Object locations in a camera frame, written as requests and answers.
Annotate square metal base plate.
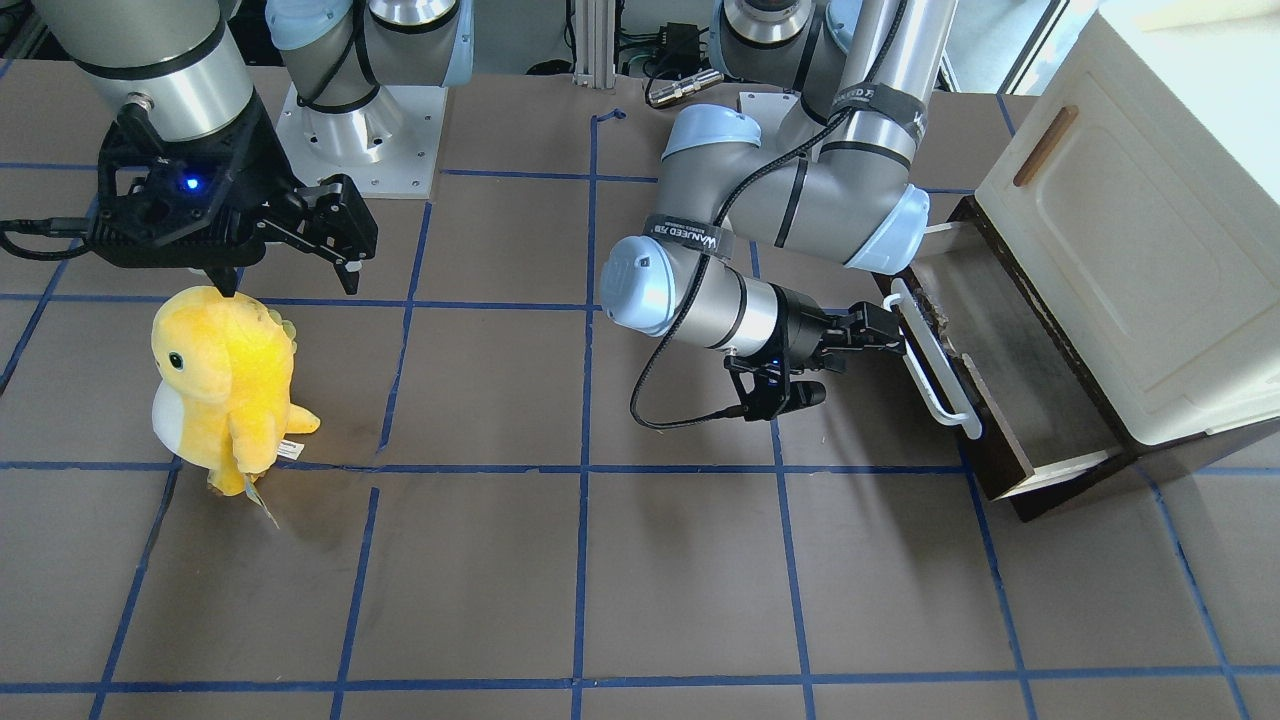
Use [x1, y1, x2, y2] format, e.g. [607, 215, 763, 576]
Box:
[739, 91, 797, 135]

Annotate wooden drawer with white handle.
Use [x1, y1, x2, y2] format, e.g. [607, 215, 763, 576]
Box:
[883, 222, 1121, 500]

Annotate yellow plush dinosaur toy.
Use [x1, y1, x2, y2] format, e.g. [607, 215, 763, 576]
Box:
[150, 286, 321, 507]

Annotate dark brown wooden cabinet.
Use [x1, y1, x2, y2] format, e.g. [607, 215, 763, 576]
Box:
[950, 195, 1279, 521]

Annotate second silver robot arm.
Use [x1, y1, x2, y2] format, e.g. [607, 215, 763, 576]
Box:
[3, 1, 474, 297]

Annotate black gripper body robot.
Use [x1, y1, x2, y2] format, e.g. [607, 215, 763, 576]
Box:
[768, 284, 829, 380]

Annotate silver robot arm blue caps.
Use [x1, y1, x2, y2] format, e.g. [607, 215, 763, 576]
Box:
[599, 1, 956, 425]

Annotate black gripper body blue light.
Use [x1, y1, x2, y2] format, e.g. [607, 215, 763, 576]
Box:
[84, 92, 300, 297]

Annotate cream plastic storage box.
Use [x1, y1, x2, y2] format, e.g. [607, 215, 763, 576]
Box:
[975, 1, 1279, 445]

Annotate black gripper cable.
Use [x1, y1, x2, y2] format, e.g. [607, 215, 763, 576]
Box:
[630, 120, 851, 430]

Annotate aluminium frame post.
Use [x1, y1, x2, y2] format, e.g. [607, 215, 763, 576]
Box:
[572, 0, 620, 90]

